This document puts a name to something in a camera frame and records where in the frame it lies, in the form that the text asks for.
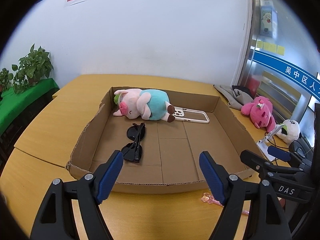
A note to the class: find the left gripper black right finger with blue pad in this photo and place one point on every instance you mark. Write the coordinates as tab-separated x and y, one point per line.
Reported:
266	219

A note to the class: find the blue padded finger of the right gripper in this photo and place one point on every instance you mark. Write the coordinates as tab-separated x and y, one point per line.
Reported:
279	153

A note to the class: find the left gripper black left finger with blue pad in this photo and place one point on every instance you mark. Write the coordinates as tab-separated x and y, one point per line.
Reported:
55	217

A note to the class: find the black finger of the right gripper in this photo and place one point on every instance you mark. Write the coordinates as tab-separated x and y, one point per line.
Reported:
254	161

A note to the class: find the white clear phone case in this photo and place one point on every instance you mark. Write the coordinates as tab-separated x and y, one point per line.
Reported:
191	115

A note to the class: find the black sunglasses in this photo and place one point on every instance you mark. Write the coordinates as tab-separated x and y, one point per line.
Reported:
133	150

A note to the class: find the white desk stand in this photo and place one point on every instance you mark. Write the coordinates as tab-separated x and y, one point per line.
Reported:
263	144

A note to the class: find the white panda plush toy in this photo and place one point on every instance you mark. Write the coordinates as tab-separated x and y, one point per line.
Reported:
289	131

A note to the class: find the pink strawberry bear plush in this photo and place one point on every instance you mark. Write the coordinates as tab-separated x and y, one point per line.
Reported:
260	113

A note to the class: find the pink plastic toy wand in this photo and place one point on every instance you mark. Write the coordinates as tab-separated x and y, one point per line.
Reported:
209	199

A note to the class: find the grey folded cloth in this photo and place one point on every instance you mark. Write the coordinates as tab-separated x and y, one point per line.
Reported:
237	96

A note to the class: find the brown cardboard box tray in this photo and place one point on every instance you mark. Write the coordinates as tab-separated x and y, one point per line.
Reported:
170	158

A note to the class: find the pink pig plush toy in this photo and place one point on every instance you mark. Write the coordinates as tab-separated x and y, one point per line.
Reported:
149	104

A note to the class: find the green cloth covered shelf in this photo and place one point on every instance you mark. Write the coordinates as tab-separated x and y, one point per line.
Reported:
12	105

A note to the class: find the small left potted plant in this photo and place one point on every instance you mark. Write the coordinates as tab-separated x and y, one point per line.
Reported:
5	80

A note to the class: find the green potted plant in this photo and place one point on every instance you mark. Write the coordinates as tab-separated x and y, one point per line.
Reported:
31	69

